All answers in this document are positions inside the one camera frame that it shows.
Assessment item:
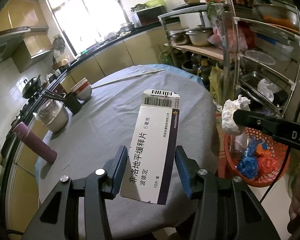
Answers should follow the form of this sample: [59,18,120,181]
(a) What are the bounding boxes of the white tissue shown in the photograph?
[221,94,251,136]

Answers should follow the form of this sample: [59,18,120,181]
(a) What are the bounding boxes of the red plastic bag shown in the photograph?
[257,155,280,176]

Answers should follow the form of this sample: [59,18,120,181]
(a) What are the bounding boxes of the white plastic bag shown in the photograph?
[257,79,282,102]

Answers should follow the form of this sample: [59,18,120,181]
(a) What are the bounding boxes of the microwave oven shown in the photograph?
[135,5,167,26]

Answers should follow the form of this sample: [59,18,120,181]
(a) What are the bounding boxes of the black chopstick holder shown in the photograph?
[64,93,82,115]

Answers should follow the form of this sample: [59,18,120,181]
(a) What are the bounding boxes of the stacked red white bowls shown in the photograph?
[71,77,92,101]

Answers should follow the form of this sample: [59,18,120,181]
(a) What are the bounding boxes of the range hood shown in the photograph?
[0,26,49,63]

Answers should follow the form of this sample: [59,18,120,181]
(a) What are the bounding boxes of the blue plastic bag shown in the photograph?
[236,137,268,179]

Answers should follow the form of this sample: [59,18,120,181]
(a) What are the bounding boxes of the red plastic basket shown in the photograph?
[224,128,288,187]

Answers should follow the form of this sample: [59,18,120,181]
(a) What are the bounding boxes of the black wok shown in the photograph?
[23,75,41,99]

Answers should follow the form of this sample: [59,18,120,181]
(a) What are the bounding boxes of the metal kitchen rack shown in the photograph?
[159,0,300,120]

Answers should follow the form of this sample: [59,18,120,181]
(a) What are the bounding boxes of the steel pot on shelf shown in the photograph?
[186,27,213,47]

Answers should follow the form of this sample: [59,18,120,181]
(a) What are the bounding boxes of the white medicine box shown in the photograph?
[120,89,180,205]

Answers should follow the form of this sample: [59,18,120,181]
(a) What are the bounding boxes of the purple thermos bottle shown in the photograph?
[13,122,57,164]

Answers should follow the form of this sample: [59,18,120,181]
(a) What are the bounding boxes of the green basin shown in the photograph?
[145,0,166,8]

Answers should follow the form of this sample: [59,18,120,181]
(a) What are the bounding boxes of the grey tablecloth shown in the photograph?
[36,64,219,239]

